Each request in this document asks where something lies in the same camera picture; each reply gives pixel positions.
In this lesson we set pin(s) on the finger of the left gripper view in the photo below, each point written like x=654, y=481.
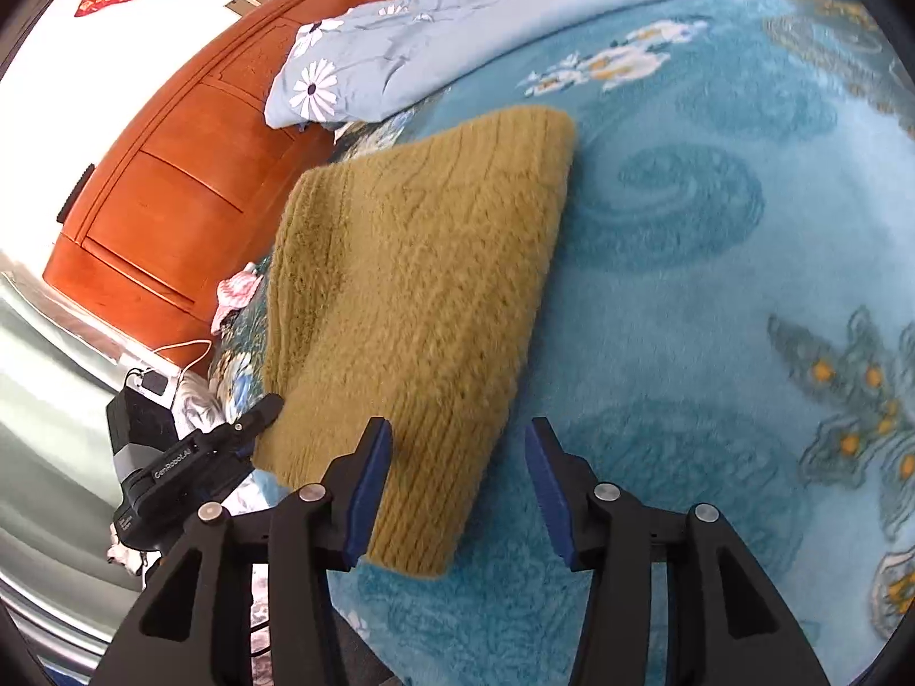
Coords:
x=239, y=437

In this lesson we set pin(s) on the black device on headboard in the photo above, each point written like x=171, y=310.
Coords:
x=75, y=194

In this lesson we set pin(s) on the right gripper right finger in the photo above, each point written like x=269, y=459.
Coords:
x=727, y=622

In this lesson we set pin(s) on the orange wooden headboard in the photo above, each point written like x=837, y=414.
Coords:
x=193, y=189

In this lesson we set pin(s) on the olive green knitted sweater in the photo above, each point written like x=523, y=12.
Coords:
x=405, y=284

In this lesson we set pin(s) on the teal floral bed blanket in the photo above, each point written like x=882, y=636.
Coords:
x=729, y=320

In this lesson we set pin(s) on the light blue floral duvet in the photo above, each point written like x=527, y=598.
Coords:
x=382, y=57

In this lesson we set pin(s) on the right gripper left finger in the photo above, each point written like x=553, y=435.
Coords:
x=192, y=624

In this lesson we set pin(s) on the pink striped cloth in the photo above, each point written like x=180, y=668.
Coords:
x=234, y=293

